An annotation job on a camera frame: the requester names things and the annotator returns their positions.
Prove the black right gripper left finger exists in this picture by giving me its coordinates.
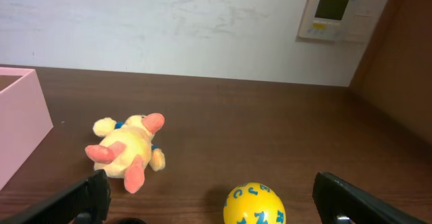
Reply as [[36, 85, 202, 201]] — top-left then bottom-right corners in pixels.
[[1, 170, 111, 224]]

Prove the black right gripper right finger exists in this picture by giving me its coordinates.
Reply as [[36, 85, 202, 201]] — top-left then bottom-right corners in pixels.
[[313, 172, 425, 224]]

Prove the yellow plush duck toy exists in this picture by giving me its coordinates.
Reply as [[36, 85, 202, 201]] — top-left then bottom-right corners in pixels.
[[85, 113, 166, 194]]

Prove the pink cardboard box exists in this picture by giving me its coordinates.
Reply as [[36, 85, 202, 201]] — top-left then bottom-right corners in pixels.
[[1, 67, 53, 188]]

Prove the yellow ball with blue letters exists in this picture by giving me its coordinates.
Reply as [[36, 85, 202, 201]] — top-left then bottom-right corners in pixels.
[[223, 182, 287, 224]]

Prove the beige wall control panel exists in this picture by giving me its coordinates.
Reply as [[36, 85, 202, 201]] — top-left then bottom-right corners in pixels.
[[297, 0, 376, 43]]

